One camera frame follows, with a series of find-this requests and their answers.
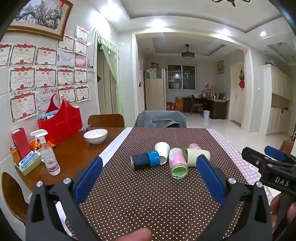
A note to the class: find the framed blossom painting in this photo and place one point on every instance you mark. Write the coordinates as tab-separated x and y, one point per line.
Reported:
39	16

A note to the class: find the cream paper cup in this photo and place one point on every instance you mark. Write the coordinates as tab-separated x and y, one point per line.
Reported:
195	155

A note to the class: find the white refrigerator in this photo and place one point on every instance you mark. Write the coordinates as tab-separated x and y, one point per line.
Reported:
155	92

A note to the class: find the green tray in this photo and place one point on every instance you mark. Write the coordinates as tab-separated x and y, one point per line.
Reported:
27	170

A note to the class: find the window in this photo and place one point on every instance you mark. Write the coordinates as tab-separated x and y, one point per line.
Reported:
181	77

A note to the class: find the white waste bin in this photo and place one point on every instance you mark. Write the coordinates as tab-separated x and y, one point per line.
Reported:
206	114

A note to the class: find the pink and green cup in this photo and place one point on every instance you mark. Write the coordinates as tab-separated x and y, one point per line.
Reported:
177	162

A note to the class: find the white cabinet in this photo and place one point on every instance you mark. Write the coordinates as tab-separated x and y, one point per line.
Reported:
277	92

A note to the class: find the orange cardboard box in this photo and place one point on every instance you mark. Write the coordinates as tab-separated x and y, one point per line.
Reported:
179	105

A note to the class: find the person's left hand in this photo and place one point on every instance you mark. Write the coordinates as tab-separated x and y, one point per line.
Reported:
134	236

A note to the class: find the dark wooden desk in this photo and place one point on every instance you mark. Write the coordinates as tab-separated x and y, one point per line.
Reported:
218	109

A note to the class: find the ceiling fan lamp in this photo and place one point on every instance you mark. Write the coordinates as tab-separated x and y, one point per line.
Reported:
187	55

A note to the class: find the white bowl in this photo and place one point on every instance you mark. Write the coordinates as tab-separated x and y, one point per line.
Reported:
95	136

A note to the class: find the red felt bag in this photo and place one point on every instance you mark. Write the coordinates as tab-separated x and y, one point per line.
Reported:
63	122

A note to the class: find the orange foil wrapper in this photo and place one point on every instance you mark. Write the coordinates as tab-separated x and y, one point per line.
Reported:
34	146

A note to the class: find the person's right hand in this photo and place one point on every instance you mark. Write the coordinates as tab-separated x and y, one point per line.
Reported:
275	205

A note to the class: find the red cardboard box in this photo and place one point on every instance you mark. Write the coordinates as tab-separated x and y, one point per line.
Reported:
169	106

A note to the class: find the orange drink can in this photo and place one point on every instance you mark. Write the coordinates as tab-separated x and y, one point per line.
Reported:
15	155

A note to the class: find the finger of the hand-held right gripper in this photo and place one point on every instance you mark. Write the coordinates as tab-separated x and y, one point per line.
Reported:
253	155
275	153

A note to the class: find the clear spray bottle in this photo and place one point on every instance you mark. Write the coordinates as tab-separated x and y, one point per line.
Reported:
49	160

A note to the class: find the red door ornament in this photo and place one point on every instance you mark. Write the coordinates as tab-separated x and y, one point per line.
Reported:
241	84

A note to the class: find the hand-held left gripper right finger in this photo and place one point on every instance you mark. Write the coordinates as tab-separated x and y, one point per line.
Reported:
211	179

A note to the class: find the blue and black cup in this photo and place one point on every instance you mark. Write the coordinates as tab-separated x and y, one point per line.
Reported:
143	161

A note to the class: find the green lace curtain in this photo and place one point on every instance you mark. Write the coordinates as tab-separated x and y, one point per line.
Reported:
113	69

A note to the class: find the white door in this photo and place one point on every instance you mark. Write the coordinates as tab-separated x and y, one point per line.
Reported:
235	104

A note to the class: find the blue and white tissue pack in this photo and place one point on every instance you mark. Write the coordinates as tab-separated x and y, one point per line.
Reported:
29	160

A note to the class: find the brown polka dot tablecloth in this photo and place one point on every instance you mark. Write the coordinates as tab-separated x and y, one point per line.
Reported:
143	199

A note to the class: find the pink paper cup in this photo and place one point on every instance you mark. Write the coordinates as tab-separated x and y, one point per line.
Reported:
194	146

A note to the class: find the grey cloth on chair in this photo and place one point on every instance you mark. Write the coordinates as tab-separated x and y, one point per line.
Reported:
159	119

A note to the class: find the white paper cup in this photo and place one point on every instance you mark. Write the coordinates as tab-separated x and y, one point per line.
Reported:
162	149

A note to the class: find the red gift box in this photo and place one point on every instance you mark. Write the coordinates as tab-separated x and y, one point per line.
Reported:
20	142

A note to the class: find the framed wall picture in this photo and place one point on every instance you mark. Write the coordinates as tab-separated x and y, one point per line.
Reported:
220	67

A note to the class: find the black ceiling lamp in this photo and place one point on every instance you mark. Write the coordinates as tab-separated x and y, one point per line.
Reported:
229	1

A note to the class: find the dark wooden chair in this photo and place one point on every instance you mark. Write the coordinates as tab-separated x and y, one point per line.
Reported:
195	105

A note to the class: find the wall of award certificates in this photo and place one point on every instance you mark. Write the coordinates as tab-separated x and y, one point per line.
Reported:
46	76

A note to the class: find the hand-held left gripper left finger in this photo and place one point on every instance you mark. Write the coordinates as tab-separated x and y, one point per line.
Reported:
89	177

